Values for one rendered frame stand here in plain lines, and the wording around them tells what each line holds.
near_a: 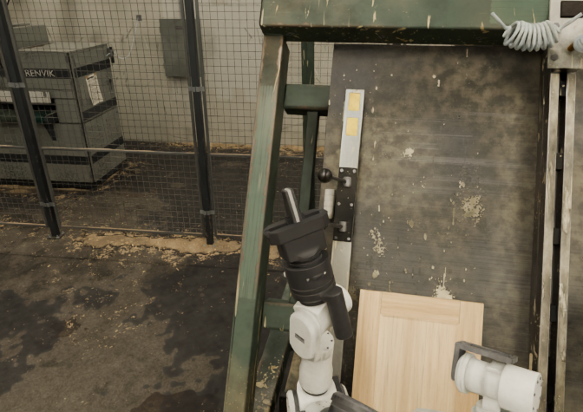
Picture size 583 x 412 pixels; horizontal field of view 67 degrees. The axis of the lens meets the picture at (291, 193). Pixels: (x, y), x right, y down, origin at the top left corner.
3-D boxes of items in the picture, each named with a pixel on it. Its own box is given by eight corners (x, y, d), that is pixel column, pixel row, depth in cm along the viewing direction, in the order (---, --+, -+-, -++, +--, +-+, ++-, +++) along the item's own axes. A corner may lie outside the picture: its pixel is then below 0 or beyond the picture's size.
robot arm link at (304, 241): (255, 225, 83) (271, 280, 87) (271, 239, 75) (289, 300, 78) (315, 203, 87) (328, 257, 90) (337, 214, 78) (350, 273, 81)
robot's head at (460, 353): (503, 413, 64) (510, 360, 65) (445, 391, 70) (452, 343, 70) (514, 404, 69) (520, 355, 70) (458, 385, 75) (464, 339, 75)
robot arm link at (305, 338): (318, 284, 88) (316, 330, 95) (288, 308, 83) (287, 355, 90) (344, 301, 85) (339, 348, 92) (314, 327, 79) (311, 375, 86)
